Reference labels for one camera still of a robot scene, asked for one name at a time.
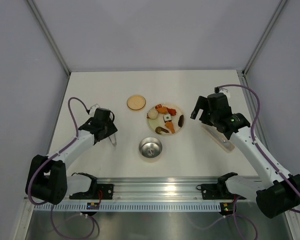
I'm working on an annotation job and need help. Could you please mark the metal tongs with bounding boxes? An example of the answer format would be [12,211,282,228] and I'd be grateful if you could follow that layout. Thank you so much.
[108,133,117,147]

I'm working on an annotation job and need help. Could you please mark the white steamed bun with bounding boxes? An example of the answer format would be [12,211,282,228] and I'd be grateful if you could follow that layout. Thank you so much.
[147,109,159,120]

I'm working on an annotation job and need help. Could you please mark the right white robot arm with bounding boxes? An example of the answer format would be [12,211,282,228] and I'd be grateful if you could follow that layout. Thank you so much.
[190,92,300,219]

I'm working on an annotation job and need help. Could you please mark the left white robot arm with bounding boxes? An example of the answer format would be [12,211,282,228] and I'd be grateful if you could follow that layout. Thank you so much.
[25,107,118,206]

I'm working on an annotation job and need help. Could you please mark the steel lunch box bowl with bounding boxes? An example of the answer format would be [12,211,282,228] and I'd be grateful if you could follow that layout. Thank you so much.
[138,137,163,163]

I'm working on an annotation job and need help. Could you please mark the clear cutlery case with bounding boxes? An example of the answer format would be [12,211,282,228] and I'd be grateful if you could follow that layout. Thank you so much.
[201,124,235,153]

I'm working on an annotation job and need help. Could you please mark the metal spoon in case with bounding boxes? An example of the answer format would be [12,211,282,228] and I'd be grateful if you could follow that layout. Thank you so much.
[207,129,231,148]

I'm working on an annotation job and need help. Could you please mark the dark sea cucumber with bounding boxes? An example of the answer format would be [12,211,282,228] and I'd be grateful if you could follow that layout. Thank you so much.
[178,114,185,128]

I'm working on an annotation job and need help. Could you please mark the red lobster piece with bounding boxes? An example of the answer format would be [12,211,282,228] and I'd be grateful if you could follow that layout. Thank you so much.
[166,107,177,116]

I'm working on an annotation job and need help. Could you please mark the sushi roll piece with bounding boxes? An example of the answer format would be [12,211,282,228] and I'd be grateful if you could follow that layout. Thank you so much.
[163,114,172,123]

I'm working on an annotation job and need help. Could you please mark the orange fried shrimp lower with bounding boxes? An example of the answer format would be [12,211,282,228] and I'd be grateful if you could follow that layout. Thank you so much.
[165,121,176,134]

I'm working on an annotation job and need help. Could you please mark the orange fried piece upper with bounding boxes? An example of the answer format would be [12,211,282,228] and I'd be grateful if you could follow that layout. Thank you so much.
[155,106,169,115]

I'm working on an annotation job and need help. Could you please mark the cream round plate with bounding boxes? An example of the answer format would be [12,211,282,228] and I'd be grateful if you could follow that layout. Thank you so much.
[146,103,186,136]

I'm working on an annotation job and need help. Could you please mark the beige round lid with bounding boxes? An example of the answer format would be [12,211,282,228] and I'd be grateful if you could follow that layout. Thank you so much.
[126,95,146,112]

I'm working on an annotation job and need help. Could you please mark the dark brown shrimp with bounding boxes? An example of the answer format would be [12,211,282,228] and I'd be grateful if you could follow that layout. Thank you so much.
[155,126,170,135]

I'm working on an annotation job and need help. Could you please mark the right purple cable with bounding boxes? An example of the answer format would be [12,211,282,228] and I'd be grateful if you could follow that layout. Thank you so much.
[184,84,300,240]

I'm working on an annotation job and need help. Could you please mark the purple cable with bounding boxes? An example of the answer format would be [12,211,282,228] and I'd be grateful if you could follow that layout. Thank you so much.
[24,96,101,237]
[184,84,300,240]

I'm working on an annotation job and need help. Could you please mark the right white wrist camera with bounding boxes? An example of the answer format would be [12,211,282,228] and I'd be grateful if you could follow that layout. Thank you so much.
[214,86,231,99]

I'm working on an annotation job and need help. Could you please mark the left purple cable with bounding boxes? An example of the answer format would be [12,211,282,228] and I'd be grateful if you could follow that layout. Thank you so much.
[24,96,101,237]

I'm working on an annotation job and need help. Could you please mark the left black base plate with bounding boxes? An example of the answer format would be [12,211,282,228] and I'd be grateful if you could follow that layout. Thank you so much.
[69,183,114,200]

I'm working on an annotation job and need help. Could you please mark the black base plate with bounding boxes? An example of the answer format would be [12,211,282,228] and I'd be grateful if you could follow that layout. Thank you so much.
[69,183,114,200]
[196,183,237,201]

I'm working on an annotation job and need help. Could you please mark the aluminium mounting rail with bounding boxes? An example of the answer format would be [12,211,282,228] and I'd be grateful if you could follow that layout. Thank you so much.
[97,176,217,202]

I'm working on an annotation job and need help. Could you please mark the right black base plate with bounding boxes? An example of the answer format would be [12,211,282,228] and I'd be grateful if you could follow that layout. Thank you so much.
[196,183,237,201]

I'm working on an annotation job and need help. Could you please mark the white slotted cable duct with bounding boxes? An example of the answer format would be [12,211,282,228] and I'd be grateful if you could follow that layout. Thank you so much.
[35,202,221,213]

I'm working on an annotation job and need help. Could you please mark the right aluminium frame post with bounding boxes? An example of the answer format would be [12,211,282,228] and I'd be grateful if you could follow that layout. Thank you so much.
[241,0,290,77]

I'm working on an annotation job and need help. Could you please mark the aluminium frame post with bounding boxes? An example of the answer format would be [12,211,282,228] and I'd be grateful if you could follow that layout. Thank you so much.
[241,0,290,77]
[25,0,71,78]

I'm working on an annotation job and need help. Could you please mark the left aluminium frame post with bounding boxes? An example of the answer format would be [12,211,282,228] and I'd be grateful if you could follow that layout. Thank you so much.
[25,0,71,78]

